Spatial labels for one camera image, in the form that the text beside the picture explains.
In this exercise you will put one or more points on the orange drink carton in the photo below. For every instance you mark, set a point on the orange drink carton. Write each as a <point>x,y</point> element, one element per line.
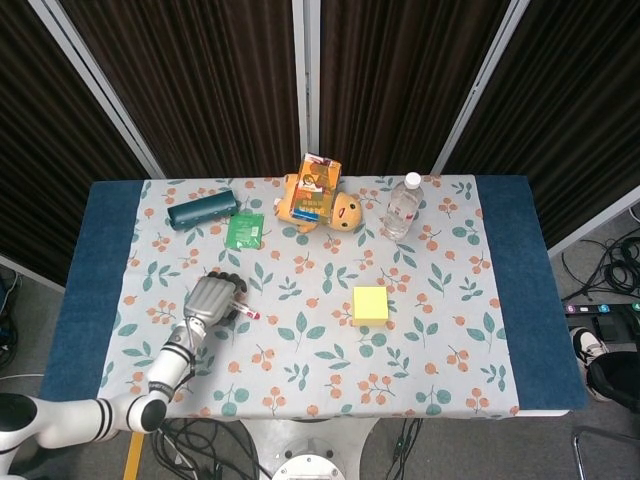
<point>315,190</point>

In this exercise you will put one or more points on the clear plastic water bottle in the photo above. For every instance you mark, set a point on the clear plastic water bottle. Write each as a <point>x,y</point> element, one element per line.
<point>400,210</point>

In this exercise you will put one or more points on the orange plush toy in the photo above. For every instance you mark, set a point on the orange plush toy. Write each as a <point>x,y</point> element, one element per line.
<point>347,212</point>

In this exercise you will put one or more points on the yellow sticky note cube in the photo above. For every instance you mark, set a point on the yellow sticky note cube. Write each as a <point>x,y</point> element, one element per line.
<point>371,306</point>

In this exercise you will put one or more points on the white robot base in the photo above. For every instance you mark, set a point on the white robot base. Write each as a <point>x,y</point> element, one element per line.
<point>310,450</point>

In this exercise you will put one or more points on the dark teal pencil case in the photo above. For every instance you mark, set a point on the dark teal pencil case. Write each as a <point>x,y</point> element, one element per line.
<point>202,210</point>

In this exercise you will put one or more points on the white black sneaker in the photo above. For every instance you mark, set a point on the white black sneaker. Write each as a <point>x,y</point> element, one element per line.
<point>587,347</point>

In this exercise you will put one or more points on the floral patterned tablecloth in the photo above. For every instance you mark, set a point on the floral patterned tablecloth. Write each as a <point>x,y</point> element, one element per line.
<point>325,360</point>

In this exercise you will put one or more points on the red white marker pen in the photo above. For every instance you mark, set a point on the red white marker pen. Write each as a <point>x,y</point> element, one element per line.
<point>250,312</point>

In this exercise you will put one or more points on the metal chair leg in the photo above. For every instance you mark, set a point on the metal chair leg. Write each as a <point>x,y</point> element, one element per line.
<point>580,450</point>

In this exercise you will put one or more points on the black power strip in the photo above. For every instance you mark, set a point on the black power strip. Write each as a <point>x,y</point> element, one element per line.
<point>582,308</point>

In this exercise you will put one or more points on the dark fabric partition panel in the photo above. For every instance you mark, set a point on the dark fabric partition panel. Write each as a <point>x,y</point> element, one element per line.
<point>50,150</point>
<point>200,85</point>
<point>400,85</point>
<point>565,125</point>

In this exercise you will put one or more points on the green foil packet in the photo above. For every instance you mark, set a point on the green foil packet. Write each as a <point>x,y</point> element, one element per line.
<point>245,230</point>

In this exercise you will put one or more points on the blue table cover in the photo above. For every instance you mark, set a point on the blue table cover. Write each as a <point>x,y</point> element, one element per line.
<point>525,280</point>

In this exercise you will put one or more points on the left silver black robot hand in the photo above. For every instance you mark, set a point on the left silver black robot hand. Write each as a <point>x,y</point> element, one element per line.
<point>207,300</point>

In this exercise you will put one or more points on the yellow floor tape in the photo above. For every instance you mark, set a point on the yellow floor tape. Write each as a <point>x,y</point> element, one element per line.
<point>134,455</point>

